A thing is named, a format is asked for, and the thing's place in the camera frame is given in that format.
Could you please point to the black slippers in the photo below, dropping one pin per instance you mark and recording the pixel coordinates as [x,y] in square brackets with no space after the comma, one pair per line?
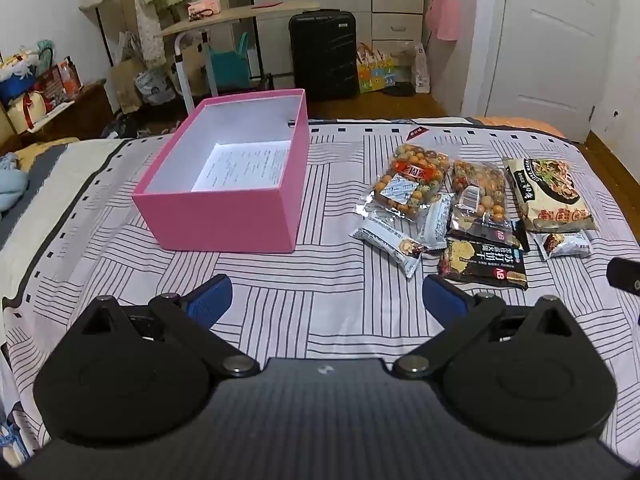
[397,89]

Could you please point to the pink hanging cloth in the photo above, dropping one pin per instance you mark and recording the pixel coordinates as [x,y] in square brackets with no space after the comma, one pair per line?
[445,10]

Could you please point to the cream bag with red ribbon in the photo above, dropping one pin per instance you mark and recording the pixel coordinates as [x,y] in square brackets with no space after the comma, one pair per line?
[27,110]

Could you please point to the beige noodle packet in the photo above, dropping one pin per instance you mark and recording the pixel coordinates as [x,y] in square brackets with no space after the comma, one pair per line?
[550,195]

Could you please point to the teal shopping bag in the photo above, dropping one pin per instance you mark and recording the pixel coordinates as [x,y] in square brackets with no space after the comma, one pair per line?
[229,65]

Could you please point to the small pink box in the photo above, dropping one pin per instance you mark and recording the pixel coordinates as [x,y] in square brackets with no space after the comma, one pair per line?
[205,7]

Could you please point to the black bag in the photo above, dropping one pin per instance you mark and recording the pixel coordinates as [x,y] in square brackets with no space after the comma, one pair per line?
[125,125]

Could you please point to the wooden top side table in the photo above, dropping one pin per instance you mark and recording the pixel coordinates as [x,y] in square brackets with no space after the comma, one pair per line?
[240,13]

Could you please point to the white plastic bag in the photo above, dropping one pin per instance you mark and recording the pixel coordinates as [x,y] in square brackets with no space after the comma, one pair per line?
[421,70]

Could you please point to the brown wooden nightstand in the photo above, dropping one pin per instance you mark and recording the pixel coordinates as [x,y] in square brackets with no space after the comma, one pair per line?
[75,115]

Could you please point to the black cracker packet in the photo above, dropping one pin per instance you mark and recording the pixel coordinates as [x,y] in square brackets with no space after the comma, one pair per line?
[480,262]
[502,235]

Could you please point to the colourful gift box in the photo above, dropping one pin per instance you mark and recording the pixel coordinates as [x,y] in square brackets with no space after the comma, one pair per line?
[376,72]

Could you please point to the white printed bag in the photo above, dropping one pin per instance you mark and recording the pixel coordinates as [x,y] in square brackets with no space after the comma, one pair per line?
[155,85]

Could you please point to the white printed paper sheet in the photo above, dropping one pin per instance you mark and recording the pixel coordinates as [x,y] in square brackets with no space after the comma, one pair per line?
[240,167]

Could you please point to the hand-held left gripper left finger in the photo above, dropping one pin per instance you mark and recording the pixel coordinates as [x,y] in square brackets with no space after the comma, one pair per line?
[215,296]

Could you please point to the clear mixed nut packet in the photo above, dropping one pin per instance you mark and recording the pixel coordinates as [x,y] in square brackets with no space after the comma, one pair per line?
[480,185]

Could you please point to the white door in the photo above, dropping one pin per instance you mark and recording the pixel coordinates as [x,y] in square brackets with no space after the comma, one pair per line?
[560,50]

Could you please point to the pink cardboard box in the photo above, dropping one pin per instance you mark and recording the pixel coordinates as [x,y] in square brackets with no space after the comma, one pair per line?
[225,220]

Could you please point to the red label mixed nut packet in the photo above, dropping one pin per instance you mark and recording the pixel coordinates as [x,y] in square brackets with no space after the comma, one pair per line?
[412,175]

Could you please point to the small white blue snack packet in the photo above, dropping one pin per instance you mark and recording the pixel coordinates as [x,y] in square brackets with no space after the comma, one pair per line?
[437,220]
[565,244]
[390,242]

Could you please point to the striped printed bedsheet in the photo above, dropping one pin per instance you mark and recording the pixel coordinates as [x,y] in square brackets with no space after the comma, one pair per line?
[320,280]

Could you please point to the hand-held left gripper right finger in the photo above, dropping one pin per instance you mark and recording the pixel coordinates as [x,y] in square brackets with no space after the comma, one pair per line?
[442,296]

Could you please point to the red envelope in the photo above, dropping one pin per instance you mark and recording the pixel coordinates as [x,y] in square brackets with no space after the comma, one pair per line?
[266,6]

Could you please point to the brown paper bag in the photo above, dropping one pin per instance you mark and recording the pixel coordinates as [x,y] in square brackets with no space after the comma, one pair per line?
[125,85]

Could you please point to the black suitcase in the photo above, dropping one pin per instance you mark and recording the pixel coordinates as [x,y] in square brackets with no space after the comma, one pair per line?
[324,55]

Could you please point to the orange blanket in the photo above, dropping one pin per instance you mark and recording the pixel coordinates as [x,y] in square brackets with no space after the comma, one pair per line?
[520,125]

